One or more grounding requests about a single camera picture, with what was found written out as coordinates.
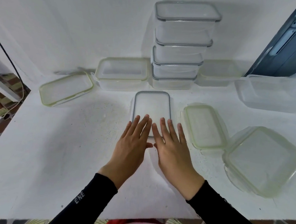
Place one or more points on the person's right hand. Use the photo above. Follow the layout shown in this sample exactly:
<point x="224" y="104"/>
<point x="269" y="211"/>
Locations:
<point x="177" y="165"/>

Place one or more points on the person's left hand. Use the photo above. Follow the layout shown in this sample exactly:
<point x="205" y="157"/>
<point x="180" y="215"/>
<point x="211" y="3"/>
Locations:
<point x="129" y="154"/>

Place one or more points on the small green-rimmed clear lid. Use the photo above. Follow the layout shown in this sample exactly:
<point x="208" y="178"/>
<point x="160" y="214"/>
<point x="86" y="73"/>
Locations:
<point x="205" y="127"/>

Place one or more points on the large clear food container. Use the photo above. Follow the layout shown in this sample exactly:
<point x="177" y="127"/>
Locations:
<point x="132" y="107"/>

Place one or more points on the green-lidded container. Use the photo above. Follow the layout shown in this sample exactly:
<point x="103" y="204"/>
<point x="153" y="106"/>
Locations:
<point x="122" y="86"/>

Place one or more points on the square green-rimmed clear lid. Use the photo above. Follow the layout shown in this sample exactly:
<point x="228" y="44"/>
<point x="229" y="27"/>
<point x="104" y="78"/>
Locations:
<point x="260" y="161"/>

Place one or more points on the medium grey-rimmed clear lid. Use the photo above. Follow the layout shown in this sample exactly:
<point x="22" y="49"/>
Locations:
<point x="176" y="64"/>
<point x="174" y="79"/>

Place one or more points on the large green-rimmed clear lid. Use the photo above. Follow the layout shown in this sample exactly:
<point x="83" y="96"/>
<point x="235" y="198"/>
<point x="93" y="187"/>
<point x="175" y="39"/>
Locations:
<point x="66" y="88"/>

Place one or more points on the small clear container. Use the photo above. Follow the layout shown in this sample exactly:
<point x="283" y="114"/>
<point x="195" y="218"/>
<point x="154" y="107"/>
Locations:
<point x="217" y="82"/>

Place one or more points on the person's right forearm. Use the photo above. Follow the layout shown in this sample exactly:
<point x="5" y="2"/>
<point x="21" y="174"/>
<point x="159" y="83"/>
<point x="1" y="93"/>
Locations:
<point x="221" y="216"/>

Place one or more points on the person's left forearm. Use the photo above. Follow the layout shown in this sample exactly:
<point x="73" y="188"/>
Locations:
<point x="85" y="204"/>

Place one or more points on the white table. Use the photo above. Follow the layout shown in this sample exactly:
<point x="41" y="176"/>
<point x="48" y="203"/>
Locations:
<point x="59" y="147"/>

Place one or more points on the white door frame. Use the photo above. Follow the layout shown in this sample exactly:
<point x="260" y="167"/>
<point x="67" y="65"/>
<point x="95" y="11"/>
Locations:
<point x="4" y="88"/>

